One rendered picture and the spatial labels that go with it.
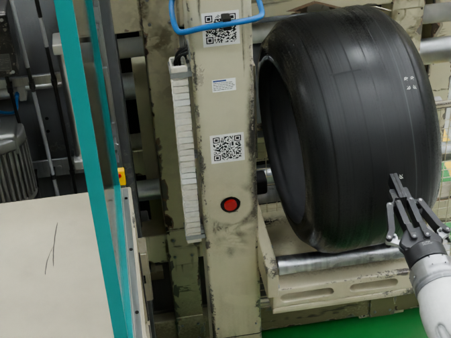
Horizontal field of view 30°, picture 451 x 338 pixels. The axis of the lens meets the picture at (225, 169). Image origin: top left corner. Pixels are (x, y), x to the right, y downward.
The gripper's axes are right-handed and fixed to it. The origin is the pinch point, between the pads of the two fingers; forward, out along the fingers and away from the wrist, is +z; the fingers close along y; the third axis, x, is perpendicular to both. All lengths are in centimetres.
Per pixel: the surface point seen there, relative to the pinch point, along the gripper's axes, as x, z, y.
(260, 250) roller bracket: 30.9, 15.4, 24.9
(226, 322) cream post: 58, 16, 34
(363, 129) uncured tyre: -8.5, 10.1, 5.0
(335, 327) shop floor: 132, 60, -12
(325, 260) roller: 33.3, 11.6, 10.1
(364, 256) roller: 33.6, 11.4, 0.4
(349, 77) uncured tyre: -15.1, 18.9, 5.9
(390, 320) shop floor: 132, 60, -32
